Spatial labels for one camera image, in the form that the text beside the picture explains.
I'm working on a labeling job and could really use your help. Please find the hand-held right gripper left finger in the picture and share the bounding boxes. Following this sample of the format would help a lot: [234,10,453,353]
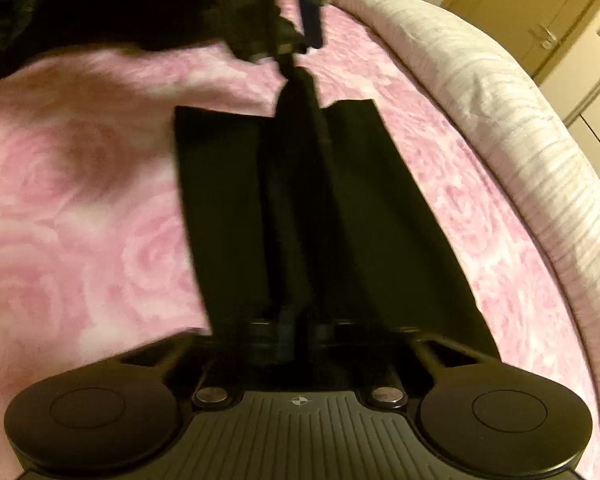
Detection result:
[120,310,294,409]

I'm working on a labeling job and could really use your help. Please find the pink rose print blanket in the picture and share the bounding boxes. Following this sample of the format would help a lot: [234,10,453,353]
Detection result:
[0,0,600,476]

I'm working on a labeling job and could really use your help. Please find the white striped quilt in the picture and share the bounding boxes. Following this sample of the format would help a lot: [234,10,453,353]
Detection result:
[330,0,600,401]

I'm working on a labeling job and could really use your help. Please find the black pants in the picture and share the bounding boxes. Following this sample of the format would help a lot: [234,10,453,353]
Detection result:
[172,67,497,361]

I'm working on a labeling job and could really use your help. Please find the metal door handle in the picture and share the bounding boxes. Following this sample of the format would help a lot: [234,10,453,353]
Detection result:
[529,24,562,50]

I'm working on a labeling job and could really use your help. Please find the person's left forearm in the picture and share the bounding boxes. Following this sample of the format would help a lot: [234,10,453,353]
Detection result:
[0,0,253,83]

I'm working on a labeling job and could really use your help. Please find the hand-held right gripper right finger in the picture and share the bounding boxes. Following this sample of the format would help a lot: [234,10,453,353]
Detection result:
[293,316,502,409]

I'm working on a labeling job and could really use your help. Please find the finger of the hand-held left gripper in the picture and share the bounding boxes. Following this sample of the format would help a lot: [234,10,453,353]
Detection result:
[294,0,338,51]

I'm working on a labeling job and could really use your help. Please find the olive wooden door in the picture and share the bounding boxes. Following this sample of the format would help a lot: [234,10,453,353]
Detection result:
[439,0,600,128]

